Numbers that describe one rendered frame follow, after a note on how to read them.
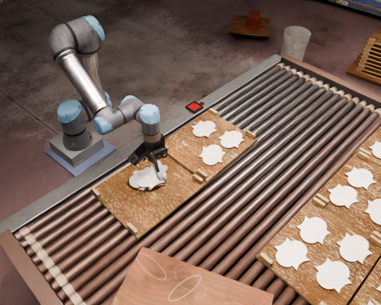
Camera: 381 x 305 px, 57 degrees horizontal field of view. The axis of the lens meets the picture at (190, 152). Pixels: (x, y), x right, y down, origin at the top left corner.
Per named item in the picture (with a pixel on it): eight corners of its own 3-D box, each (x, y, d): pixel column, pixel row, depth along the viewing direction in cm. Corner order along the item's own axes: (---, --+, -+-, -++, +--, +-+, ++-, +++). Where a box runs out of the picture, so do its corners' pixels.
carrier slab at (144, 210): (90, 192, 164) (89, 190, 163) (156, 149, 185) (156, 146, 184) (137, 240, 147) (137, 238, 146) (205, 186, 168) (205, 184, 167)
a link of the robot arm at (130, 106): (111, 101, 143) (127, 114, 137) (133, 91, 148) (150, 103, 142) (113, 116, 148) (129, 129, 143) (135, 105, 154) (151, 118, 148)
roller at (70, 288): (57, 295, 135) (54, 290, 132) (323, 88, 232) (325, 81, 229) (65, 304, 133) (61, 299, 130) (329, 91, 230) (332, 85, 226)
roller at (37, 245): (26, 252, 148) (23, 247, 144) (291, 72, 244) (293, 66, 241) (32, 260, 145) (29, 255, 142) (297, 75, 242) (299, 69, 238)
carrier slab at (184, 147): (156, 147, 185) (156, 145, 184) (208, 112, 206) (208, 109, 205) (206, 183, 169) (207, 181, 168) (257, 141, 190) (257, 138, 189)
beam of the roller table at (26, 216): (-6, 236, 155) (-12, 229, 151) (273, 60, 258) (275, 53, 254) (2, 249, 151) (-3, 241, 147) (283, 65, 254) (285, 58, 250)
